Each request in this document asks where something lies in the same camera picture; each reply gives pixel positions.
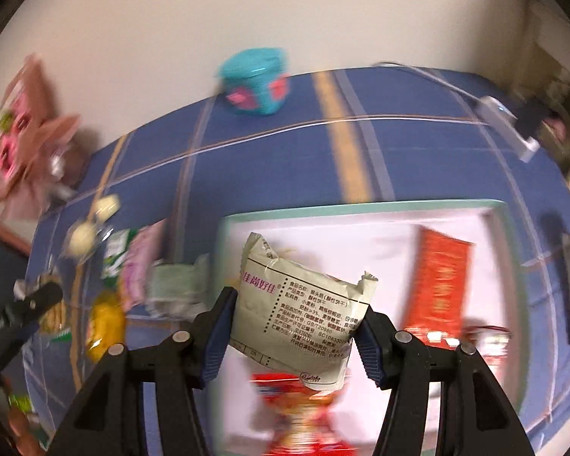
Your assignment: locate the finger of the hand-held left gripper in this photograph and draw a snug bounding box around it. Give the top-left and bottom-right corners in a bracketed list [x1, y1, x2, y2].
[9, 281, 63, 338]

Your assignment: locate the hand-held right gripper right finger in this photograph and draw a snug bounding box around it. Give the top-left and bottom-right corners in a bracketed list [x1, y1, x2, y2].
[354, 305, 535, 456]

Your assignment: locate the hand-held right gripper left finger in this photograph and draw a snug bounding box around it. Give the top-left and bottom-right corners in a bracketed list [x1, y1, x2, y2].
[50, 286, 238, 456]

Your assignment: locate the yellow snack packet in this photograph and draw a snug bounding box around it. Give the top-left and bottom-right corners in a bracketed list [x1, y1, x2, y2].
[86, 292, 127, 362]

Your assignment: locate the round pastry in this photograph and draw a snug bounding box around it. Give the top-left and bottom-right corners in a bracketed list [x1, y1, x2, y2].
[66, 221, 100, 262]

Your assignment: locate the teal shallow cardboard box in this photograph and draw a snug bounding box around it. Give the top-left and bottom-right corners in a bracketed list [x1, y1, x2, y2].
[209, 198, 523, 456]

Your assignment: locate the long red snack packet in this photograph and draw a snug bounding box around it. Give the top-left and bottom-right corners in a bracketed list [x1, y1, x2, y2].
[403, 225, 474, 343]

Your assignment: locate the green and white snack packet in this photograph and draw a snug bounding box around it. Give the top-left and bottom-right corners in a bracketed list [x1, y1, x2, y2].
[100, 228, 138, 279]

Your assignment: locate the red flowered snack packet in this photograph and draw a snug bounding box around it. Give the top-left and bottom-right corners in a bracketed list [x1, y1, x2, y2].
[249, 371, 359, 456]

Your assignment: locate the pink snack packet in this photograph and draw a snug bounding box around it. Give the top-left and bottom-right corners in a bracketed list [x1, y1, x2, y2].
[119, 221, 167, 309]

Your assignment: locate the small red white snack packet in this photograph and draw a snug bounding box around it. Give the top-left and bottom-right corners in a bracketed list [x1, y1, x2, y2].
[451, 324, 510, 359]

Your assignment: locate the person's left hand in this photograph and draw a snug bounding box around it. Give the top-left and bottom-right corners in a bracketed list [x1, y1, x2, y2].
[0, 380, 41, 454]

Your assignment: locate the pale green snack packet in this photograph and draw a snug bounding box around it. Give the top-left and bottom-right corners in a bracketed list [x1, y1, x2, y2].
[145, 254, 210, 319]

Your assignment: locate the brown wooden trim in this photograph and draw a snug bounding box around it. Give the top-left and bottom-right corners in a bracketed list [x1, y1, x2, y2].
[0, 206, 32, 255]

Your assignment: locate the small pale wrapped pastry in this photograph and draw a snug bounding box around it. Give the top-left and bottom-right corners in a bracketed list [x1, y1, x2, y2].
[92, 194, 122, 222]

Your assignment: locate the pink flower bouquet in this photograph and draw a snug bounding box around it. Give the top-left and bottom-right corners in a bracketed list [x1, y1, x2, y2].
[0, 54, 81, 222]

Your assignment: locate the teal toy treasure chest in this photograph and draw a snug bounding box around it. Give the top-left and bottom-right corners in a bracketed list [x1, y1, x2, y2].
[216, 47, 290, 117]

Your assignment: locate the white power strip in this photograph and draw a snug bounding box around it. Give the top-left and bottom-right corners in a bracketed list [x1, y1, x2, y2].
[475, 96, 542, 162]

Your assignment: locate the black charger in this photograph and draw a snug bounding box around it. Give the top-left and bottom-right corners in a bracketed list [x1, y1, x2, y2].
[515, 100, 549, 138]

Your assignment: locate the white cable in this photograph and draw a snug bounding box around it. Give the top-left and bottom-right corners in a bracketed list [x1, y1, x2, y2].
[370, 61, 485, 103]

